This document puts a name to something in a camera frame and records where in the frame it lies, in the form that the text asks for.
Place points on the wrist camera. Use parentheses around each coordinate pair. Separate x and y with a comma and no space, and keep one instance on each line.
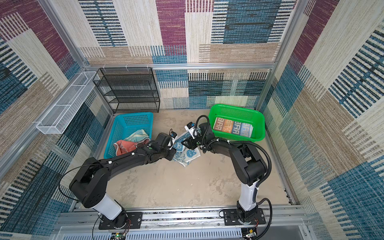
(173,136)
(192,129)

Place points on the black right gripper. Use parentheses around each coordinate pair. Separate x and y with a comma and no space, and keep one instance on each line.
(190,141)

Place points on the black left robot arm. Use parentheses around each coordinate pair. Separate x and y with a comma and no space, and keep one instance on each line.
(90,183)

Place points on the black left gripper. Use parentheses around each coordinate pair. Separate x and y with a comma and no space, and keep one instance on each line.
(173,152)

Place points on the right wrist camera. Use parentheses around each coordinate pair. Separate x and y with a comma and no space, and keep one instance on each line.
(192,129)

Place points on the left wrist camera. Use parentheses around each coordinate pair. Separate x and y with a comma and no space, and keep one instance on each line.
(173,136)

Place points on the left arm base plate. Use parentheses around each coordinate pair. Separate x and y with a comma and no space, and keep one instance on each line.
(124,221)

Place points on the white wire mesh tray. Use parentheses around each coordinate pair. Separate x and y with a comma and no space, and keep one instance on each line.
(60,115)

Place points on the red pink towel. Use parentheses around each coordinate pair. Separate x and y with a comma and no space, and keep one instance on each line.
(123,147)

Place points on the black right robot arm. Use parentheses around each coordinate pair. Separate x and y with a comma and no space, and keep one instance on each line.
(250,161)

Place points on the teal plastic basket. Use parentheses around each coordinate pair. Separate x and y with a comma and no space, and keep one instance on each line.
(125,125)

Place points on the light blue patterned towel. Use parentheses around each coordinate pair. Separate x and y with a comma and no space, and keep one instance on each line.
(183,155)

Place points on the aluminium front rail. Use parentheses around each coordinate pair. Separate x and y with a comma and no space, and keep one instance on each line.
(283,222)

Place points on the green plastic basket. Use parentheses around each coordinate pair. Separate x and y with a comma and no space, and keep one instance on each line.
(255,118)

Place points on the multicolour rabbit towel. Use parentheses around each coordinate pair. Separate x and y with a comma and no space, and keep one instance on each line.
(233,127)

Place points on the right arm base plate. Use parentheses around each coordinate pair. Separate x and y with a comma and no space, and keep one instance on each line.
(234,217)

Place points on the black wire shelf rack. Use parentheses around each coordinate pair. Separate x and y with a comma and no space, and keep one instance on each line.
(128,90)

